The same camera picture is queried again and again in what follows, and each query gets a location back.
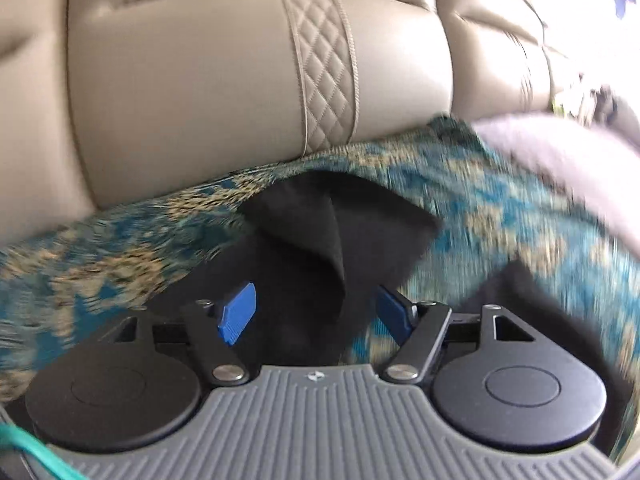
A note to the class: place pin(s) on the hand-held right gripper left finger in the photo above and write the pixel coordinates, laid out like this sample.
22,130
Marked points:
238,316

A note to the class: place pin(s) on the black pants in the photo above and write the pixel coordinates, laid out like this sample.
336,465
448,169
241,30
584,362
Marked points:
300,240

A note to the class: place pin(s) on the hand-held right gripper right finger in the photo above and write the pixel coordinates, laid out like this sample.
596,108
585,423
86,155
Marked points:
393,316

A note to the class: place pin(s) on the beige leather sofa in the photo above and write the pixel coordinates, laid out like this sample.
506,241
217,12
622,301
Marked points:
200,60

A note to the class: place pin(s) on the teal paisley blanket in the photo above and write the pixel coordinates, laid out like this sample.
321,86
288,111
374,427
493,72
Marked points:
490,220

